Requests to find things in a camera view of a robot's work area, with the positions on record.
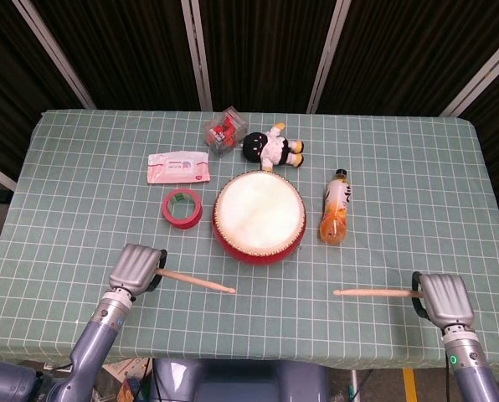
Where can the orange blue carton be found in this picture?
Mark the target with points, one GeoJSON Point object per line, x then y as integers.
{"type": "Point", "coordinates": [129, 391]}

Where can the small red drum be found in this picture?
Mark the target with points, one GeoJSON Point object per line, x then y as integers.
{"type": "Point", "coordinates": [258, 209]}

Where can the orange drink bottle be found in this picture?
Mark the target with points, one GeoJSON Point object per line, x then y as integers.
{"type": "Point", "coordinates": [335, 226]}

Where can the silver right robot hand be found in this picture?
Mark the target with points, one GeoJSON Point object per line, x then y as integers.
{"type": "Point", "coordinates": [446, 297]}

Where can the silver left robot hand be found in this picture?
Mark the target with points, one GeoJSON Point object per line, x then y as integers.
{"type": "Point", "coordinates": [134, 268]}

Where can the pink wet wipes pack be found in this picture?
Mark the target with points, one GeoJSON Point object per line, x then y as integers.
{"type": "Point", "coordinates": [178, 171]}

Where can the wooden drumstick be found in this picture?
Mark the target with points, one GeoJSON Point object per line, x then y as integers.
{"type": "Point", "coordinates": [195, 281]}
{"type": "Point", "coordinates": [375, 292]}

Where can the red tape roll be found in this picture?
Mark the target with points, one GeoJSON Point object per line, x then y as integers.
{"type": "Point", "coordinates": [184, 224]}

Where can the green checked tablecloth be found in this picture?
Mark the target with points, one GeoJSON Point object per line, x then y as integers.
{"type": "Point", "coordinates": [249, 326]}

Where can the clear box with red pieces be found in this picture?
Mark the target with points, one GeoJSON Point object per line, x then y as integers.
{"type": "Point", "coordinates": [222, 134]}

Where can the black-headed plush doll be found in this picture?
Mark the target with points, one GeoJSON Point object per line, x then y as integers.
{"type": "Point", "coordinates": [274, 151]}

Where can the white printed paper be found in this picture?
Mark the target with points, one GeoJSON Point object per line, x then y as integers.
{"type": "Point", "coordinates": [126, 368]}

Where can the blue-grey robot torso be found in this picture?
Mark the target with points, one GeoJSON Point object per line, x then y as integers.
{"type": "Point", "coordinates": [241, 381]}

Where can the white table leg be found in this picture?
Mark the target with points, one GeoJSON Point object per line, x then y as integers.
{"type": "Point", "coordinates": [354, 387]}

